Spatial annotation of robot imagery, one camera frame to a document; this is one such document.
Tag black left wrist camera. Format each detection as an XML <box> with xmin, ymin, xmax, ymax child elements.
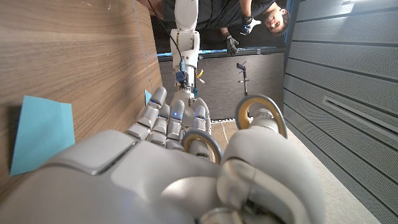
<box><xmin>175</xmin><ymin>60</ymin><xmax>188</xmax><ymax>90</ymax></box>

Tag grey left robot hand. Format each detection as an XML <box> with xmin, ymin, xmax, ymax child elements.
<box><xmin>178</xmin><ymin>90</ymin><xmax>212</xmax><ymax>125</ymax></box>

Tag orange-handled scissors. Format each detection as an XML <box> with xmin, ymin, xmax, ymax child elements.
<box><xmin>181</xmin><ymin>94</ymin><xmax>289</xmax><ymax>166</ymax></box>

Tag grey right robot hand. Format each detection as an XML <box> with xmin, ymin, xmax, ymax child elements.
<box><xmin>0</xmin><ymin>86</ymin><xmax>327</xmax><ymax>224</ymax></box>

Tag black gloved person hand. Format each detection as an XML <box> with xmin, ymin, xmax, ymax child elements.
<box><xmin>224</xmin><ymin>32</ymin><xmax>240</xmax><ymax>57</ymax></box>

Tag white black gloved person hand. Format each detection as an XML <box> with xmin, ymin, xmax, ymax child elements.
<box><xmin>239</xmin><ymin>15</ymin><xmax>262</xmax><ymax>37</ymax></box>

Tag black strip with lace trim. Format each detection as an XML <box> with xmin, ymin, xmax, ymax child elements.
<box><xmin>211</xmin><ymin>115</ymin><xmax>249</xmax><ymax>124</ymax></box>

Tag thin dark left wrist cable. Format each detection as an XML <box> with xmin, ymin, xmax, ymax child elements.
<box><xmin>147</xmin><ymin>0</ymin><xmax>184</xmax><ymax>63</ymax></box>

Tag black door handle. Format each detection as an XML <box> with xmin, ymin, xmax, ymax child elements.
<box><xmin>236</xmin><ymin>61</ymin><xmax>250</xmax><ymax>97</ymax></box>

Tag person in black shirt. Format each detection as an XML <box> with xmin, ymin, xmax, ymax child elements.
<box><xmin>161</xmin><ymin>0</ymin><xmax>292</xmax><ymax>37</ymax></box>

